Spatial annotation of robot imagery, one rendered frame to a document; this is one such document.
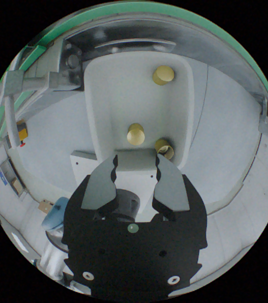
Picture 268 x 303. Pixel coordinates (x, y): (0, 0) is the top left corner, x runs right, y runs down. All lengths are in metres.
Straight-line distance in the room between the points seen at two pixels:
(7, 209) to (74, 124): 6.44
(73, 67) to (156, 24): 0.15
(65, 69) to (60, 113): 0.18
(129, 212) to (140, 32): 0.43
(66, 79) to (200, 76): 0.30
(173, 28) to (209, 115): 0.24
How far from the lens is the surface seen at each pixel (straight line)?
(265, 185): 3.69
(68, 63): 0.18
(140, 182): 0.30
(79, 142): 0.31
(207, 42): 0.24
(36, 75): 0.22
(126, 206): 0.31
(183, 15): 0.20
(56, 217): 0.22
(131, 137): 0.19
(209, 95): 0.32
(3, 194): 6.33
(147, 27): 0.20
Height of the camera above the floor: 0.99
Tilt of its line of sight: 61 degrees down
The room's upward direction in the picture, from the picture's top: 177 degrees counter-clockwise
